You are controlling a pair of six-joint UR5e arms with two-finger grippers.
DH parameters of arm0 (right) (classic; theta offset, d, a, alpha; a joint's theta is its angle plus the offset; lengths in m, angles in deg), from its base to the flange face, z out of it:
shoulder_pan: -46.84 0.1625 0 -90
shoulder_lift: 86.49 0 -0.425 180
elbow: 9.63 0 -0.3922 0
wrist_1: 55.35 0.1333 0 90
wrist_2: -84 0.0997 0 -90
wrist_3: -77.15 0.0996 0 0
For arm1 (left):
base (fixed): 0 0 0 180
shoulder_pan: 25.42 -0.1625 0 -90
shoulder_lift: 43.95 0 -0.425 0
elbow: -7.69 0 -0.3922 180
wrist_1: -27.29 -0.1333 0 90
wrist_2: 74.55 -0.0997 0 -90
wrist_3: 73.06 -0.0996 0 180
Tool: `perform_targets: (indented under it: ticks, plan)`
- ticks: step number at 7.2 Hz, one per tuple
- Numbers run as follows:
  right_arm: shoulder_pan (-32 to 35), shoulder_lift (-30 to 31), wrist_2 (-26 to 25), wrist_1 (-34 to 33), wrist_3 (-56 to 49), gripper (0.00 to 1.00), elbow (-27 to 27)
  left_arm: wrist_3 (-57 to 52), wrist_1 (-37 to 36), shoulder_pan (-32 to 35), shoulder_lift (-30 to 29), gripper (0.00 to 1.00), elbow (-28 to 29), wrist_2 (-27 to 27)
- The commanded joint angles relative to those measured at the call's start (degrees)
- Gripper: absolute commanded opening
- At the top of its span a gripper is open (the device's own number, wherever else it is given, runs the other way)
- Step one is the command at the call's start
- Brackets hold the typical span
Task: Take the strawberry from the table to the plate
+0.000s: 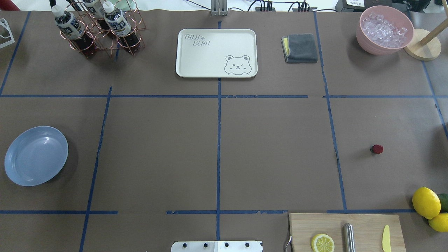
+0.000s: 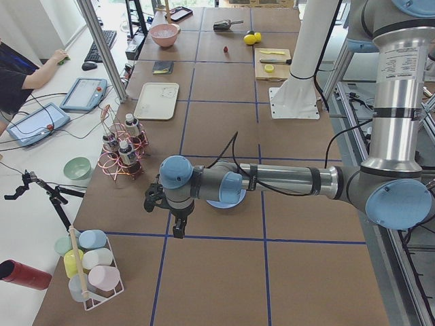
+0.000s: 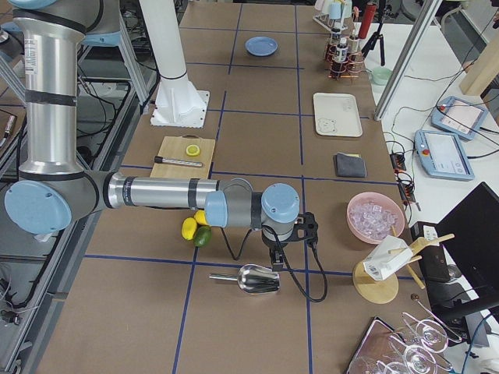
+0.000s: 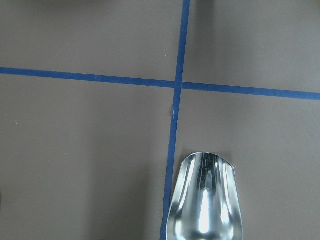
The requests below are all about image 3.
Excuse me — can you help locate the white paper carton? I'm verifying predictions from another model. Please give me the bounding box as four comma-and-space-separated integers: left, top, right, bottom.
363, 235, 413, 281

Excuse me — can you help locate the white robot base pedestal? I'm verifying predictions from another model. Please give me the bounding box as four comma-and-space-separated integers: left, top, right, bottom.
140, 0, 210, 129

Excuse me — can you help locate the cream bear tray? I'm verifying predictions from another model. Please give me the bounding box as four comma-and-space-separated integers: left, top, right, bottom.
313, 93, 363, 138

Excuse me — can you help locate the black monitor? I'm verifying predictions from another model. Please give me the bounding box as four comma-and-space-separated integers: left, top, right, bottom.
419, 182, 498, 333

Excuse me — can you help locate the steel ice scoop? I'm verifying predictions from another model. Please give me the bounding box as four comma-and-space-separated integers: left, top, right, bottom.
209, 264, 281, 295

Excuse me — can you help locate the blue teach pendant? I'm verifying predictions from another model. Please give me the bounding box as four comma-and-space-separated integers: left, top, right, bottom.
431, 96, 489, 141
414, 129, 475, 181

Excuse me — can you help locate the wooden cutting board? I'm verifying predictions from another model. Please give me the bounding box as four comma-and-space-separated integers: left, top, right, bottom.
150, 136, 216, 179

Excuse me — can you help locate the pink bowl with ice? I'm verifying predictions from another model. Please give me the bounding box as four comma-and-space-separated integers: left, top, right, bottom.
346, 192, 405, 244

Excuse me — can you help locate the steel muddler rod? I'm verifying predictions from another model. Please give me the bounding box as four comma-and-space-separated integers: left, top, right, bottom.
154, 155, 203, 168

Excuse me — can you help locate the copper wire bottle rack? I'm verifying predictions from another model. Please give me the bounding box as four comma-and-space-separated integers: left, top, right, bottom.
324, 26, 364, 79

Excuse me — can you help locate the white wire cup rack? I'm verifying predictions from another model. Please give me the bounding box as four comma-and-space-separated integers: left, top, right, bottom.
313, 0, 352, 30

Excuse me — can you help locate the glass rack with glasses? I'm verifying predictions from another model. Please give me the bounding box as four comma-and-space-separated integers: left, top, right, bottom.
345, 294, 462, 373

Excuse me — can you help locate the aluminium frame post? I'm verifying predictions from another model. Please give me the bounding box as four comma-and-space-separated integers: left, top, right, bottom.
373, 0, 442, 121

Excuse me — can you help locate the blue round plate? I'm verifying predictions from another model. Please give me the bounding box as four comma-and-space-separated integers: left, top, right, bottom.
245, 36, 278, 57

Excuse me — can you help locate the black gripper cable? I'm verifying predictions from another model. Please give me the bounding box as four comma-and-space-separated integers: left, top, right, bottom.
220, 225, 329, 303

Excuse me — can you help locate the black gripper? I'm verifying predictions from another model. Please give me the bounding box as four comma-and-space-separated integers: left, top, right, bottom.
270, 212, 319, 271

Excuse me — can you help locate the red cylinder bottle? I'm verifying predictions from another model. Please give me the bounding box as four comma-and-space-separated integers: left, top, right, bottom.
358, 2, 377, 40

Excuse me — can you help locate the green small bowl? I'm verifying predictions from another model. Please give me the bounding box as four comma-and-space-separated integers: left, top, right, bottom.
370, 66, 392, 86

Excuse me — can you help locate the black tripod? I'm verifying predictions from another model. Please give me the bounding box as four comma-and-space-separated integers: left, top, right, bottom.
361, 1, 388, 66

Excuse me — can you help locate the wooden cup stand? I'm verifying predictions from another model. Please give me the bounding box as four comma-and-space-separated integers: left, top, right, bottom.
352, 234, 455, 304

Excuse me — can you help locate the green lime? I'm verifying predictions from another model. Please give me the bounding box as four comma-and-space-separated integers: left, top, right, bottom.
193, 226, 212, 248

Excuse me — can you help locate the yellow lemon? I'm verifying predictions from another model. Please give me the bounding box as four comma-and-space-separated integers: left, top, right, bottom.
193, 210, 209, 226
181, 217, 198, 241

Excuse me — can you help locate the lemon half slice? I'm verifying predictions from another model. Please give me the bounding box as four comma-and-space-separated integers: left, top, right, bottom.
185, 144, 201, 157

